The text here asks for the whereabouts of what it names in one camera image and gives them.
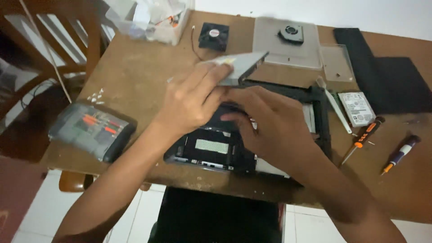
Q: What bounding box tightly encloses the person's right hand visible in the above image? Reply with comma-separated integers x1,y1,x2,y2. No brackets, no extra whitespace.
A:
220,86,325,171

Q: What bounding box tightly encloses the person's left hand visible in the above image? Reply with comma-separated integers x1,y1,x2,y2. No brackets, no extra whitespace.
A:
153,62,234,136

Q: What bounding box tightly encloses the black disassembled laptop chassis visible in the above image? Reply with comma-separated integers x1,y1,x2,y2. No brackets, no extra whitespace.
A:
164,80,332,178

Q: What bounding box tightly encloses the grey optical disc drive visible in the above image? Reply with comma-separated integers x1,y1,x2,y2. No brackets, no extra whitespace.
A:
200,51,270,87

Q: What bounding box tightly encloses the clear plastic lid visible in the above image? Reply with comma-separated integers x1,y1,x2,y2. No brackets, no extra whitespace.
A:
252,17,323,71

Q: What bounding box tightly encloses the black square cooling fan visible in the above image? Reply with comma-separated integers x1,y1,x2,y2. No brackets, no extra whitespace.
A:
198,22,230,52

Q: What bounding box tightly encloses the white plastic pry tool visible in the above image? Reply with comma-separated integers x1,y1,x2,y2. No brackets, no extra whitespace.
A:
316,76,353,134

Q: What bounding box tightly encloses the grey laptop blower fan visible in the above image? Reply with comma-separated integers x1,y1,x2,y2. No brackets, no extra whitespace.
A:
278,25,304,45

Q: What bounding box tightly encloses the person's black clothing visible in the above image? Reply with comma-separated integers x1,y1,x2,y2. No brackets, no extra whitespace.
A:
148,186,287,243

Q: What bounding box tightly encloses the small clear plastic tray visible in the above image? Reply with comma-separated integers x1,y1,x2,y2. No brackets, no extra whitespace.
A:
319,44,356,82

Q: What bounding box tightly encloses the silver laptop hard drive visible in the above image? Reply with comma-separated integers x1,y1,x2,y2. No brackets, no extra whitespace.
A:
337,92,376,127

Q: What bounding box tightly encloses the black orange screwdriver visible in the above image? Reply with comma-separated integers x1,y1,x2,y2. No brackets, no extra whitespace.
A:
341,116,386,166

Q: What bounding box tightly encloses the clear box of parts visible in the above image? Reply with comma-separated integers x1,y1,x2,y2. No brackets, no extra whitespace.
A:
105,0,196,46

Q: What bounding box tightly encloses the pile of small white screws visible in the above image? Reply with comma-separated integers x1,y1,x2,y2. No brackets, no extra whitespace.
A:
87,88,105,105

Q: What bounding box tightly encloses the grey screwdriver bit case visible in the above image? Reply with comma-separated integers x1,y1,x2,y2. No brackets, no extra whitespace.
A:
48,101,137,164

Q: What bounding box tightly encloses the black laptop cover panel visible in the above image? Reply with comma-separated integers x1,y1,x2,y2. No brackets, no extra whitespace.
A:
333,28,432,115

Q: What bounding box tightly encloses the purple white precision screwdriver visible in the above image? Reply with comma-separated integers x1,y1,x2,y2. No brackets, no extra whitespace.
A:
381,135,422,176

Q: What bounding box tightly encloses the brown wooden chair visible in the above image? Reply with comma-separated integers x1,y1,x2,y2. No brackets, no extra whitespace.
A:
0,0,152,193

